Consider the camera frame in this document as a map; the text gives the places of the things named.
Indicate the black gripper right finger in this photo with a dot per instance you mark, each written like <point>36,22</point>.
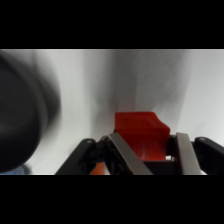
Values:
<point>186,156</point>

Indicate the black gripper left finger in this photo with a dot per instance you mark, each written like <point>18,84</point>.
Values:
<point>128,156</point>

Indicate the red cube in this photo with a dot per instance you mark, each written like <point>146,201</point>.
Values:
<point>143,133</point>

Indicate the black bowl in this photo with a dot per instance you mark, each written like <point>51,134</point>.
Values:
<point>20,116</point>

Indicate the orange cup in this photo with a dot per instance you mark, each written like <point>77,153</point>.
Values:
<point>97,170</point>

